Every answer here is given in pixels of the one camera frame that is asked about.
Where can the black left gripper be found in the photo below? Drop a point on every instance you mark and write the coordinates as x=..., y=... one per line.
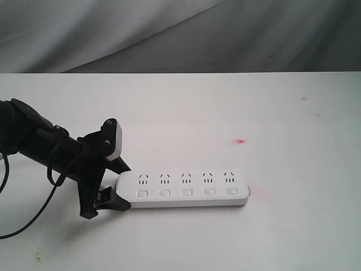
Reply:
x=87, y=168

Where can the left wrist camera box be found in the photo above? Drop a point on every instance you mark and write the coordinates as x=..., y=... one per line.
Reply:
x=111, y=139

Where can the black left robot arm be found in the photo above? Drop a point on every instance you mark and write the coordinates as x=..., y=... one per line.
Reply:
x=25, y=131

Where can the white five-outlet power strip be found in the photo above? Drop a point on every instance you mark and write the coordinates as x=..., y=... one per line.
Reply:
x=184, y=188

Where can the white backdrop cloth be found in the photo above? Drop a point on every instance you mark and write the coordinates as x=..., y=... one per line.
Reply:
x=179, y=36

